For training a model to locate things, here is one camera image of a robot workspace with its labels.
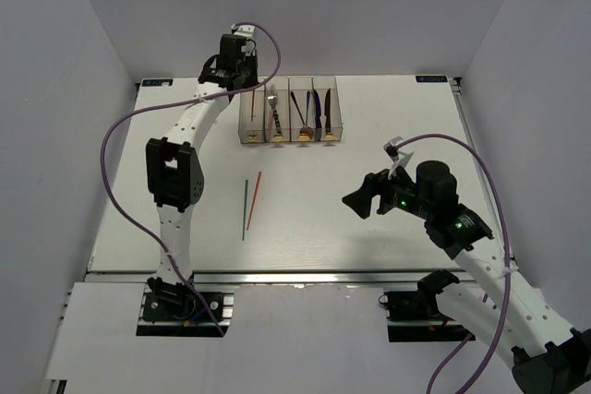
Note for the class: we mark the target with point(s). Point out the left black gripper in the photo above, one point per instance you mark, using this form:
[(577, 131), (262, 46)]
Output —
[(251, 61)]

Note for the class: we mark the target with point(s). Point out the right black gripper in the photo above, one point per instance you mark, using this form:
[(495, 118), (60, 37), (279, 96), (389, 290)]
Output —
[(360, 200)]

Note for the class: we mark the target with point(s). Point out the pink handled fork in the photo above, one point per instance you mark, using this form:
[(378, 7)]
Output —
[(270, 90)]

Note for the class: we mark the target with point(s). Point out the silver fork with holes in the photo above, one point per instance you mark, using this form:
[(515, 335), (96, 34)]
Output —
[(273, 102)]

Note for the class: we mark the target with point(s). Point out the blue iridescent spoon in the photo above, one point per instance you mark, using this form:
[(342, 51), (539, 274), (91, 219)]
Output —
[(309, 110)]

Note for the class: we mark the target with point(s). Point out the black spoon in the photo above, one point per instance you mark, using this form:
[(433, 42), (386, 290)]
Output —
[(304, 130)]

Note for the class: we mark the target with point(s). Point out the blue iridescent knife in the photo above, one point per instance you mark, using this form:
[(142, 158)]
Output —
[(317, 115)]

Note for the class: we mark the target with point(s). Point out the black table knife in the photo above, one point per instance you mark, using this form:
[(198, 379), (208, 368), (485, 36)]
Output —
[(327, 112)]

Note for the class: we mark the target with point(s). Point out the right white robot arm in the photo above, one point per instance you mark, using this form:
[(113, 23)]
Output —
[(545, 352)]

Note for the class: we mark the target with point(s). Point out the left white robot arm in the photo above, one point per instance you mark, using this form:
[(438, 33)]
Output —
[(175, 177)]

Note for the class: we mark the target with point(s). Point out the left table label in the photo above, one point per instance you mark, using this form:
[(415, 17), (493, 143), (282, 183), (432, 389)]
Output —
[(156, 82)]

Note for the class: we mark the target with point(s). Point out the table label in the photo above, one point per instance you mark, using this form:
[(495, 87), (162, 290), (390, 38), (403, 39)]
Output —
[(156, 82), (431, 79)]

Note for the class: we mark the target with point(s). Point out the steep orange chopstick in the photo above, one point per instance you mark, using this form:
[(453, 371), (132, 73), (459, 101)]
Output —
[(253, 200)]

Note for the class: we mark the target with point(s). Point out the inner green chopstick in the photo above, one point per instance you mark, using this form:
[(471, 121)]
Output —
[(244, 218)]

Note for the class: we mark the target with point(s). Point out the right table label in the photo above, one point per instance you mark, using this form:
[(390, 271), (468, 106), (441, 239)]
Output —
[(431, 79)]

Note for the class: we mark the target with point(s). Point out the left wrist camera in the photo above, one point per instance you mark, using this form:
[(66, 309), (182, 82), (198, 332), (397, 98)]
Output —
[(247, 32)]

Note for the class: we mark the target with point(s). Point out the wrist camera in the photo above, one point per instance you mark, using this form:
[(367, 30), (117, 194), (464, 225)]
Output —
[(247, 32), (399, 157)]

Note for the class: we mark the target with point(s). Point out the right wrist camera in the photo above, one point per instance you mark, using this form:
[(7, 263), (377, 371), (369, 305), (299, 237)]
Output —
[(399, 157)]

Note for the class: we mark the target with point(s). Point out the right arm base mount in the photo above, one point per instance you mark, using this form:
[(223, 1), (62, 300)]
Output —
[(410, 321)]

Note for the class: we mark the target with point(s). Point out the aluminium table rail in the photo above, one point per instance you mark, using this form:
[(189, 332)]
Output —
[(304, 277)]

